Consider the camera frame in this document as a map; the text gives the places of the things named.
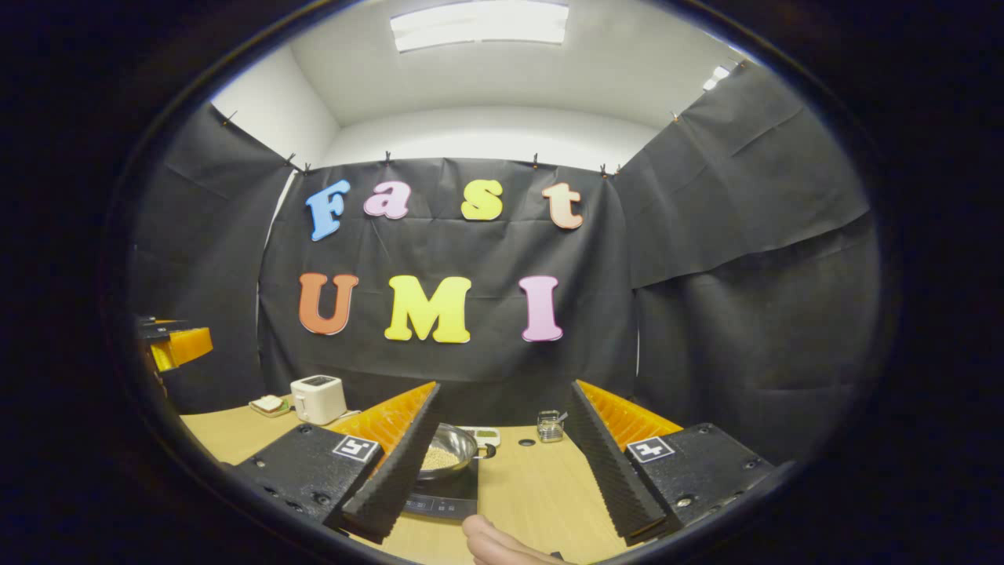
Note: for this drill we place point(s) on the white toaster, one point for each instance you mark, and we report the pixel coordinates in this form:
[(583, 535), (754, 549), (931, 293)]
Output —
[(318, 402)]

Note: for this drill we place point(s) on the stainless steel pot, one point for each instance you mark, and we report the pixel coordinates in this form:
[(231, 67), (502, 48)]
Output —
[(461, 438)]

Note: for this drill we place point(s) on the small ceiling light panel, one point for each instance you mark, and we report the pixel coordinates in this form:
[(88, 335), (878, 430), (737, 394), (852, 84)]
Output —
[(718, 76)]

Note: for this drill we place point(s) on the white divided grain dish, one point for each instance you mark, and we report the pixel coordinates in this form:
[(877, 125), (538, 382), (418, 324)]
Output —
[(488, 434)]

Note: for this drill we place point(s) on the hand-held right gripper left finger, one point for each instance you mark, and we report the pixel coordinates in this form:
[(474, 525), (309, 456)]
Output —
[(396, 471)]

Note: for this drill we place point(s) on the sandwich with lettuce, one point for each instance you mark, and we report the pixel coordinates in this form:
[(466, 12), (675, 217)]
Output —
[(269, 403)]

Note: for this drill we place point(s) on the large ceiling light panel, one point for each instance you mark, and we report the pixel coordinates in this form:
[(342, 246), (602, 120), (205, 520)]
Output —
[(478, 23)]

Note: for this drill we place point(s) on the pile of soybeans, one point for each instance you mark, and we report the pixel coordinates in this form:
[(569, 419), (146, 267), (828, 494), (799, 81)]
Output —
[(441, 458)]

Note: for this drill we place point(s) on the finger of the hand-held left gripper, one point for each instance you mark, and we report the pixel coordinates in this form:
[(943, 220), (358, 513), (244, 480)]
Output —
[(188, 345), (165, 322)]

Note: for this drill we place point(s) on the black induction cooktop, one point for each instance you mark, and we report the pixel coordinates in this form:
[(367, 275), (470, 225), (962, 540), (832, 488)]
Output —
[(447, 494)]

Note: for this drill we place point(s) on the pale green sandwich tray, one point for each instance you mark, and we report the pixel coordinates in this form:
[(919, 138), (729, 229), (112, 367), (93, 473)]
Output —
[(287, 410)]

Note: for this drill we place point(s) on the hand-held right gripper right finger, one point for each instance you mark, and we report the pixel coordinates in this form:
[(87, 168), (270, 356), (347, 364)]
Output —
[(612, 471)]

